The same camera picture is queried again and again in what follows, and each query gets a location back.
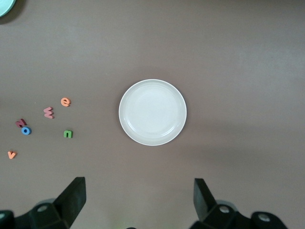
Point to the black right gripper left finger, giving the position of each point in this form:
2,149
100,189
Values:
71,200

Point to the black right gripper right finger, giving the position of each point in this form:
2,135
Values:
202,200

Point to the green foam letter n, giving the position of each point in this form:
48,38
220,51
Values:
65,133

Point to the pink foam letter w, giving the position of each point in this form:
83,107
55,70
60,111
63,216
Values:
50,116

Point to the orange foam letter e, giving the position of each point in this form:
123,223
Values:
64,103

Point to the orange foam letter v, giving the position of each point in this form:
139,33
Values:
11,156

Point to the blue foam letter o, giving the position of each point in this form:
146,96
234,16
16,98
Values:
22,131

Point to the dark red foam letter z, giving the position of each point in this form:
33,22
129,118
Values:
21,123

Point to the beige round plate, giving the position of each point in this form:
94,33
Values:
152,112

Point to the pale green round plate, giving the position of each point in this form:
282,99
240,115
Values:
4,7

